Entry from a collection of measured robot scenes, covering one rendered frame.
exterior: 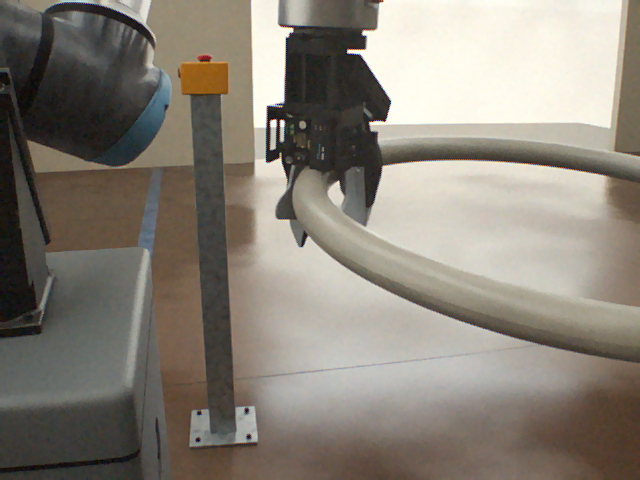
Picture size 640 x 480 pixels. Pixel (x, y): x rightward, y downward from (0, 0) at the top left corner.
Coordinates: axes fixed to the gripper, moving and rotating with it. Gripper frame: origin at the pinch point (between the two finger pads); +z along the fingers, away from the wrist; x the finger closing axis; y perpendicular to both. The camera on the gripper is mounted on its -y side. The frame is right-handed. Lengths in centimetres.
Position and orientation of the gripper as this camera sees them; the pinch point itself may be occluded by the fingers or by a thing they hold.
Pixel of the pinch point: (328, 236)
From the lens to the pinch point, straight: 64.3
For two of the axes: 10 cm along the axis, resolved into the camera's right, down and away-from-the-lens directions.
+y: -3.9, 3.0, -8.7
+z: -0.4, 9.4, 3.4
